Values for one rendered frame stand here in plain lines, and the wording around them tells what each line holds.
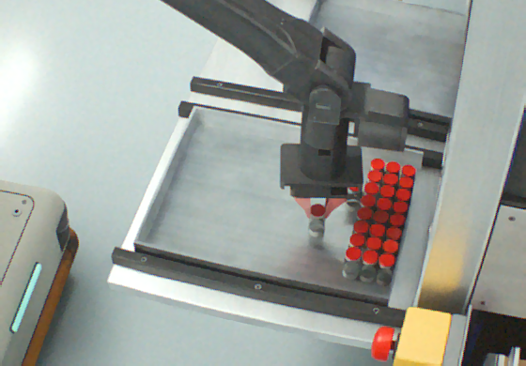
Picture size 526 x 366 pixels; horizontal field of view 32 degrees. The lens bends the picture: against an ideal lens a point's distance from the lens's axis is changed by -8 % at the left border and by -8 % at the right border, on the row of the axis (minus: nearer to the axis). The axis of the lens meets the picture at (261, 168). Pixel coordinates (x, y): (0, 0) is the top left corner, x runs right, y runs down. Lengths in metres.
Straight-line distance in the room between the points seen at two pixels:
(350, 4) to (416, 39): 0.14
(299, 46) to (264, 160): 0.38
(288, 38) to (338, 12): 0.61
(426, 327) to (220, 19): 0.40
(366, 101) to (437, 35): 0.53
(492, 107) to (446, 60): 0.73
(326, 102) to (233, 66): 0.48
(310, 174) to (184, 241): 0.22
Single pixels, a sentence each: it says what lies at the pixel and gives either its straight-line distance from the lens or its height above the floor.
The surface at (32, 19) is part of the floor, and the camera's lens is 3.13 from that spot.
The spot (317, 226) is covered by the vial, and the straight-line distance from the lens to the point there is 1.27.
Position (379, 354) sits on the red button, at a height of 1.00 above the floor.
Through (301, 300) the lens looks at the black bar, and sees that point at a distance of 1.21.
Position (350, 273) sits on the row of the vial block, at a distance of 1.24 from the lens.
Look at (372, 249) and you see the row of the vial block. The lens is 1.23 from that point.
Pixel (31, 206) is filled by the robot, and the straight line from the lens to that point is 2.17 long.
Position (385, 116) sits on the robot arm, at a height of 1.13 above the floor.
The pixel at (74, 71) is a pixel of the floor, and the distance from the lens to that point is 2.89.
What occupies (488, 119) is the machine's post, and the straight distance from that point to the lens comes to 0.85.
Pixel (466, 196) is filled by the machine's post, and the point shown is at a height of 1.21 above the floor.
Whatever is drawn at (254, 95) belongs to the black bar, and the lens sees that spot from 1.45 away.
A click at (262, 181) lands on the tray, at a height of 0.88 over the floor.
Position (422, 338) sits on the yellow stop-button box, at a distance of 1.04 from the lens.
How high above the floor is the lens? 1.91
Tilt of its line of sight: 48 degrees down
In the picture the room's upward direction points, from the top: straight up
